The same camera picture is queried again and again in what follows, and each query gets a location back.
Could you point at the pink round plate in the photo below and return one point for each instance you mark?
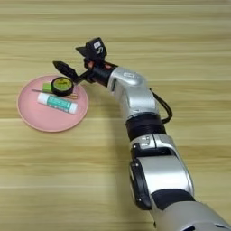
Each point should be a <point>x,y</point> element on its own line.
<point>45,120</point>

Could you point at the green eraser block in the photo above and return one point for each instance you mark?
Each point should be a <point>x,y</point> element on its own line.
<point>46,87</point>

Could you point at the small black box white label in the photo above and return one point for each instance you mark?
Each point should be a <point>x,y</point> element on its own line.
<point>96,48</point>

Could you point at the white green glue stick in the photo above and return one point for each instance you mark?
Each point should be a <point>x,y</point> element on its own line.
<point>57,103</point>

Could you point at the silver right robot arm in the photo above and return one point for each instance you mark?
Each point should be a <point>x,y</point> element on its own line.
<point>156,168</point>

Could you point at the black tape roll yellow core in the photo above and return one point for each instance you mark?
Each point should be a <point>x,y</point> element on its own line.
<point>54,89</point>

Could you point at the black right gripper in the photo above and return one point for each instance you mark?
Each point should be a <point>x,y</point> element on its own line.
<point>99,72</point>

